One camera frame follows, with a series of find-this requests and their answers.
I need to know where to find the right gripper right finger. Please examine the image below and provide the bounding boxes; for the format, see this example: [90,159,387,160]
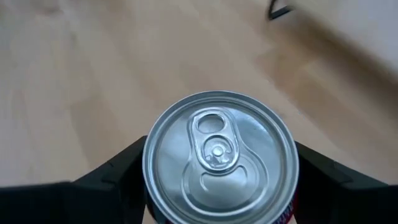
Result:
[294,141,398,224]

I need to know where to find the black metal shelf frame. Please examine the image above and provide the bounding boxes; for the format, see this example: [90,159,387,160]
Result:
[268,0,295,21]

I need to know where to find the red Coca-Cola can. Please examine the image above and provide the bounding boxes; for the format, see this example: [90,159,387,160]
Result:
[142,90,300,224]

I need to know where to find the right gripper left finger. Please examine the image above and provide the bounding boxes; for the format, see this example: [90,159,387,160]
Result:
[0,135,150,224]

